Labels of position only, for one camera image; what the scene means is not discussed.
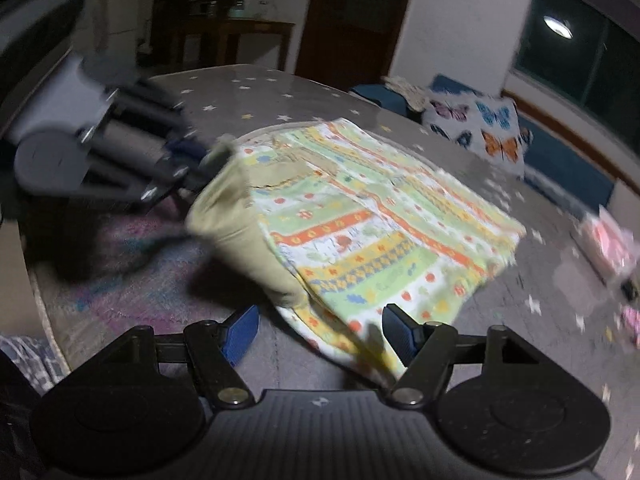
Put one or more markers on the butterfly print pillow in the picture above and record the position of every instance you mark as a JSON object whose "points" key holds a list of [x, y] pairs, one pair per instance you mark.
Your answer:
{"points": [[475, 127]]}

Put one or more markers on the blue sofa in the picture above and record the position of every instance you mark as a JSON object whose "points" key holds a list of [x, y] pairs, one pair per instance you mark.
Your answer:
{"points": [[565, 165]]}

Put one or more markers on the pink plastic packet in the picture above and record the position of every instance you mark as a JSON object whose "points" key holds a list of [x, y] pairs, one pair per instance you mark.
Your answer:
{"points": [[612, 245]]}

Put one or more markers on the dark window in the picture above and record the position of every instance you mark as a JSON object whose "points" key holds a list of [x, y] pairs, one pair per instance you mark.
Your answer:
{"points": [[580, 45]]}

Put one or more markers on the white standing air conditioner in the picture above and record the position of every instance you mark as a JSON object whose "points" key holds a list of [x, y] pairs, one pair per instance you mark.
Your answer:
{"points": [[122, 10]]}

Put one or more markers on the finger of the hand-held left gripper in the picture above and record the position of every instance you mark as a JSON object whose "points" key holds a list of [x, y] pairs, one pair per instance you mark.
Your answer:
{"points": [[150, 102], [145, 180]]}

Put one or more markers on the brown wooden door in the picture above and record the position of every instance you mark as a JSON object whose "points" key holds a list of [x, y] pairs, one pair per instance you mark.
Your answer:
{"points": [[350, 15]]}

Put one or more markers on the small pink item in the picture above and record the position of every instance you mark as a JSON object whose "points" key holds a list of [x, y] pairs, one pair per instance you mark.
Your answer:
{"points": [[631, 322]]}

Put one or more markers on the dark wooden table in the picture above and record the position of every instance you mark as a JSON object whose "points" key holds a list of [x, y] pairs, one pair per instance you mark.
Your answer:
{"points": [[240, 35]]}

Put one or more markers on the colourful patterned garment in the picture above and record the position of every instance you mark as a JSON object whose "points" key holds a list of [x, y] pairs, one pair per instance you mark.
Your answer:
{"points": [[360, 220]]}

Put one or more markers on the plaid cloth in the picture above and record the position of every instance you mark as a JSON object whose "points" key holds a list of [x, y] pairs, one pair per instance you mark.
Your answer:
{"points": [[27, 360]]}

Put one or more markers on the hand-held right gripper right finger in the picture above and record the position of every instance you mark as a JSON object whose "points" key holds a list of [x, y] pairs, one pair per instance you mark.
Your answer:
{"points": [[398, 334]]}

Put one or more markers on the grey star-print bedsheet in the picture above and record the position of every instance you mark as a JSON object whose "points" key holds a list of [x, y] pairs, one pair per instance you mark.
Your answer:
{"points": [[525, 300]]}

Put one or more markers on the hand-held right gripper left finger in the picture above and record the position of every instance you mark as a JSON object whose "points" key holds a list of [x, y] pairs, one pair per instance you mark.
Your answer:
{"points": [[242, 334]]}

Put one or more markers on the white lace cloth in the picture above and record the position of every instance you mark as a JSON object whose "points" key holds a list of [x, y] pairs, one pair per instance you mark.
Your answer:
{"points": [[407, 91]]}

